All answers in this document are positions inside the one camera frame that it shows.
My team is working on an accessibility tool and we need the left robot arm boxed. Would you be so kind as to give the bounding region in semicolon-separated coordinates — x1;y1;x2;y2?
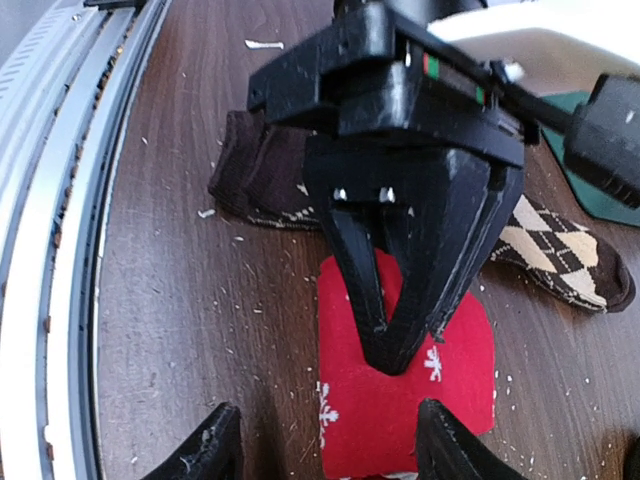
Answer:
247;1;639;375

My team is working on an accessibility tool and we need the red snowflake sock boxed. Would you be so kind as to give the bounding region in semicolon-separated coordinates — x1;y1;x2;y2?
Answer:
317;258;495;479

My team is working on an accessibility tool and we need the white plastic scrap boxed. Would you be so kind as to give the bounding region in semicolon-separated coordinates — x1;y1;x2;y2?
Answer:
244;39;285;50

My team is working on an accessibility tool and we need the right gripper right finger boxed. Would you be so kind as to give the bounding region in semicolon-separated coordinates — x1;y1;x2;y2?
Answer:
415;399;524;480

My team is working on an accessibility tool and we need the aluminium front rail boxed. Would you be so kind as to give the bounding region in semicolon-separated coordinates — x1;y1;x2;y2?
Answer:
1;1;169;479

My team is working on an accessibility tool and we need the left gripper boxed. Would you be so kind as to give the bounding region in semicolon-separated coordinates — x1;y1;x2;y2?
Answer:
247;1;540;375

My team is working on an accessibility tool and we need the brown argyle sock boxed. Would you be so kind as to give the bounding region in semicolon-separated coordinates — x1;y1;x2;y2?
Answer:
207;111;636;313

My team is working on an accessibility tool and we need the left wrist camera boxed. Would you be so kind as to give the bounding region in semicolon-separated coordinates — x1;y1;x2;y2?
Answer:
564;74;639;209

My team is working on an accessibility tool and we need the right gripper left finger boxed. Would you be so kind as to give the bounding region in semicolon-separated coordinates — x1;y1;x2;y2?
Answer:
143;402;243;480

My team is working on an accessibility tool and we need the green compartment tray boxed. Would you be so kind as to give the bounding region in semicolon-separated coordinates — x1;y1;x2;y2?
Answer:
543;76;639;227

